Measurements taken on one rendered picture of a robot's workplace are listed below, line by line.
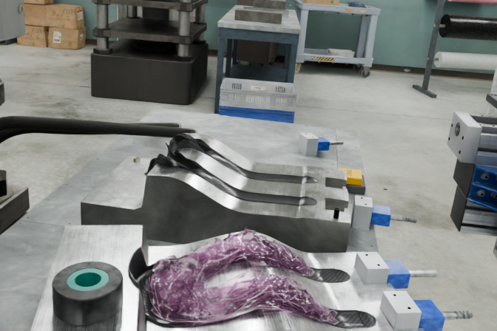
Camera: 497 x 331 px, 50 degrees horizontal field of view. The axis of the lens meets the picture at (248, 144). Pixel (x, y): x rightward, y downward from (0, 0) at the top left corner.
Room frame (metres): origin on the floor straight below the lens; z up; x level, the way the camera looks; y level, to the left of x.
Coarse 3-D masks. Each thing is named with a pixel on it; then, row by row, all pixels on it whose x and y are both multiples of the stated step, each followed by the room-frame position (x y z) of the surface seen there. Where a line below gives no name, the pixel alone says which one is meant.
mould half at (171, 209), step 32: (128, 160) 1.13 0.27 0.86; (96, 192) 0.95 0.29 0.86; (128, 192) 0.96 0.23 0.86; (160, 192) 0.89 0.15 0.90; (192, 192) 0.88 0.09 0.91; (224, 192) 0.92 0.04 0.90; (256, 192) 0.96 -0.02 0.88; (288, 192) 0.97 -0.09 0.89; (320, 192) 0.97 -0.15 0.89; (96, 224) 0.90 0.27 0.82; (128, 224) 0.89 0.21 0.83; (160, 224) 0.89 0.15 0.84; (192, 224) 0.88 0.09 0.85; (224, 224) 0.87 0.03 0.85; (256, 224) 0.87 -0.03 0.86; (288, 224) 0.86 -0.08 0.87; (320, 224) 0.86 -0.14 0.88
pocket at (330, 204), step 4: (328, 200) 0.95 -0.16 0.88; (332, 200) 0.95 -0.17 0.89; (336, 200) 0.95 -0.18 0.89; (340, 200) 0.95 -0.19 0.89; (344, 200) 0.95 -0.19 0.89; (328, 204) 0.95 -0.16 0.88; (332, 204) 0.95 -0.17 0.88; (336, 204) 0.95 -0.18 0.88; (340, 204) 0.95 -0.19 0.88; (344, 204) 0.94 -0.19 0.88; (328, 208) 0.95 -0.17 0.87; (332, 208) 0.95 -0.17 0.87; (340, 208) 0.95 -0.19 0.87; (344, 208) 0.94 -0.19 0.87
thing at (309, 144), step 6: (300, 138) 1.46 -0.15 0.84; (306, 138) 1.43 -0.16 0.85; (312, 138) 1.43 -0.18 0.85; (318, 138) 1.44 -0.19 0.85; (324, 138) 1.48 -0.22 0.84; (300, 144) 1.46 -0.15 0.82; (306, 144) 1.43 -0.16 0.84; (312, 144) 1.43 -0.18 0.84; (318, 144) 1.44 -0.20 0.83; (324, 144) 1.45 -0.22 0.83; (330, 144) 1.47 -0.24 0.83; (336, 144) 1.48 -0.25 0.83; (342, 144) 1.49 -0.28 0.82; (300, 150) 1.45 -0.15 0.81; (306, 150) 1.42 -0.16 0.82; (312, 150) 1.43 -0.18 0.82; (318, 150) 1.44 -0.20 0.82; (324, 150) 1.45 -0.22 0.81; (306, 156) 1.42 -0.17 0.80
